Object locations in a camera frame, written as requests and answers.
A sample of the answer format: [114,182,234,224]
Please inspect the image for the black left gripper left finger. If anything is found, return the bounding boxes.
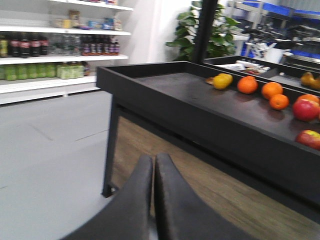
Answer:
[63,155,153,240]

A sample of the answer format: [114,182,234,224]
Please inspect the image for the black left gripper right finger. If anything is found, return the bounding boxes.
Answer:
[154,153,253,240]

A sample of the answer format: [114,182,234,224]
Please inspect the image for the black wooden produce display stand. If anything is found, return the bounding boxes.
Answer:
[96,61,320,222]

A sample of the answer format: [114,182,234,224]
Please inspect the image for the yellow round pear fruit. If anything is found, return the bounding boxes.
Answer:
[213,75,231,90]

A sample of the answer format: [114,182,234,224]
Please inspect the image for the bumpy top orange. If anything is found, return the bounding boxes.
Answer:
[237,75,258,94]

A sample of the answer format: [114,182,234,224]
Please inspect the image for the red yellow apple front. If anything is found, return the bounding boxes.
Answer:
[295,129,320,151]

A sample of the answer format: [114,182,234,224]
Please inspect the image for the small orange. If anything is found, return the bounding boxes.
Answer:
[269,94,290,110]

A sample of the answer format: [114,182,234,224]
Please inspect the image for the large round orange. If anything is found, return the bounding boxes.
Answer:
[261,81,284,100]

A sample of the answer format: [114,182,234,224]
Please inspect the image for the red apple left of pair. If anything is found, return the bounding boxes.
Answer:
[292,99,320,122]

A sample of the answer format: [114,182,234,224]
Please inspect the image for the orange behind red apple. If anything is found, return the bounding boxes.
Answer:
[296,94,320,105]

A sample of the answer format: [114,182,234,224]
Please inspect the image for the green potted plant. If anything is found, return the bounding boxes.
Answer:
[165,0,240,62]

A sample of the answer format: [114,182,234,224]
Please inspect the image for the white store shelving unit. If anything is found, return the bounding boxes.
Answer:
[0,0,133,105]

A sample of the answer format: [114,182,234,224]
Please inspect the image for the black perforated steel post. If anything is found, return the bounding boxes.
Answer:
[191,0,218,64]

